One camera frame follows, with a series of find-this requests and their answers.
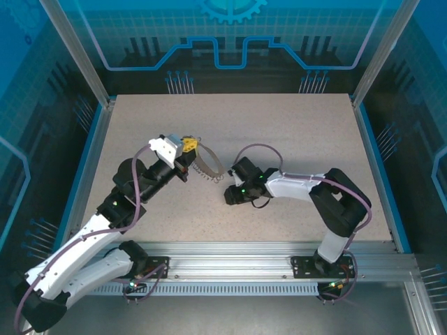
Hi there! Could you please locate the strap with metal keyrings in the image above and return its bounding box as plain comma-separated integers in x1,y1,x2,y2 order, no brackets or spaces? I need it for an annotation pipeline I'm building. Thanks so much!
183,133,226,185

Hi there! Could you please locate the small electronics board with LED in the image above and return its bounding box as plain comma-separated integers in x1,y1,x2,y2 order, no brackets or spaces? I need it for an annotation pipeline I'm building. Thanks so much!
122,278,149,292
319,278,352,294

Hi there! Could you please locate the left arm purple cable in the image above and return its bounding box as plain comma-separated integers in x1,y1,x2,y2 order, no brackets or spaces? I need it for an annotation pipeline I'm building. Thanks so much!
13,144,170,335

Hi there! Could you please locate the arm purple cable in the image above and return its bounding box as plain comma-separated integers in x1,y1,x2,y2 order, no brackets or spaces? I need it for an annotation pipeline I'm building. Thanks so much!
13,144,170,335
237,143,372,304

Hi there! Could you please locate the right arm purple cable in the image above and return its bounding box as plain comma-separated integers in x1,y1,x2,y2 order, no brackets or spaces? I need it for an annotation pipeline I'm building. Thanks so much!
237,143,372,304

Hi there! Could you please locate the aluminium table side rail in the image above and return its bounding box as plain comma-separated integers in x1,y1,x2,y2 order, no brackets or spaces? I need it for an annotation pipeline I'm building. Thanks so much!
55,99,116,252
351,96,413,254

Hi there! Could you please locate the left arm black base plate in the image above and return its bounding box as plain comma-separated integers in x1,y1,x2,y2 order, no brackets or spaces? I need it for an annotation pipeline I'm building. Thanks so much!
139,255,172,280

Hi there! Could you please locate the aluminium mounting rail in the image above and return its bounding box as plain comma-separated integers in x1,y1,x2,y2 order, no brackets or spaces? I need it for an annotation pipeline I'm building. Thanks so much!
45,240,420,282

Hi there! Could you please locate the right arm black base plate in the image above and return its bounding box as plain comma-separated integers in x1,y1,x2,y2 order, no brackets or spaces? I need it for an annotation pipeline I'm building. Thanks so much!
291,255,354,279

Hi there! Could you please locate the slotted grey cable duct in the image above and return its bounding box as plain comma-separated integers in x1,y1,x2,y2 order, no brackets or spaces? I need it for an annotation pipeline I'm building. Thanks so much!
85,281,321,297

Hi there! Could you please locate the aluminium frame post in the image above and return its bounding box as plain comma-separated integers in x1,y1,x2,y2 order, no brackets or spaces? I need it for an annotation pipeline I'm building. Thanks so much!
38,0,116,107
351,0,422,107

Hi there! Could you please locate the aluminium frame beam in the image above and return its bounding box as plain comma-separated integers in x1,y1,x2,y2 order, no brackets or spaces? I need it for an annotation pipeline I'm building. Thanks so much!
401,278,447,335

